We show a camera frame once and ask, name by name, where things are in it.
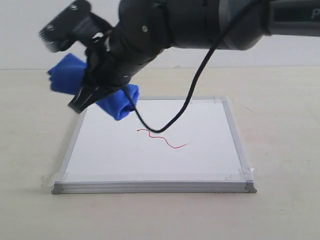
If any black cable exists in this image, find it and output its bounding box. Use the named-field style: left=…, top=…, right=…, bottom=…
left=122, top=0, right=268, bottom=134

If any blue cloth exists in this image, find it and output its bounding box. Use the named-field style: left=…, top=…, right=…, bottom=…
left=47, top=53, right=134, bottom=121

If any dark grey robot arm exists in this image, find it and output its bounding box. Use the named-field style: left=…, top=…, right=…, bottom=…
left=69, top=0, right=320, bottom=113

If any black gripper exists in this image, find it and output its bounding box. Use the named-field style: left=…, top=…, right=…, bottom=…
left=68, top=22, right=171, bottom=113

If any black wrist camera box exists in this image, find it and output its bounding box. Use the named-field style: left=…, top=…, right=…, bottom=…
left=38, top=0, right=113, bottom=53

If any white board with metal frame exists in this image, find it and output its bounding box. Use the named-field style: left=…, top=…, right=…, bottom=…
left=51, top=96, right=257, bottom=195

